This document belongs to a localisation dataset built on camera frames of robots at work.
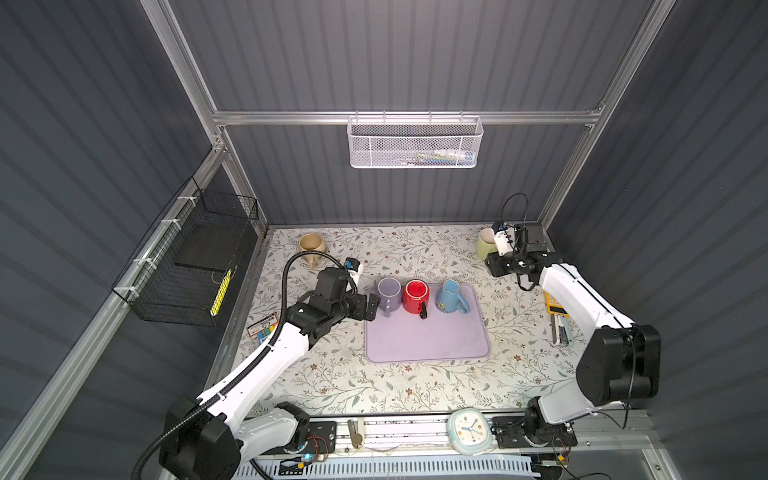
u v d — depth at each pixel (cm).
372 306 72
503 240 80
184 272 73
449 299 91
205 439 38
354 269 70
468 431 72
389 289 92
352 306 70
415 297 91
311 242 109
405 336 92
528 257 66
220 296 68
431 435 76
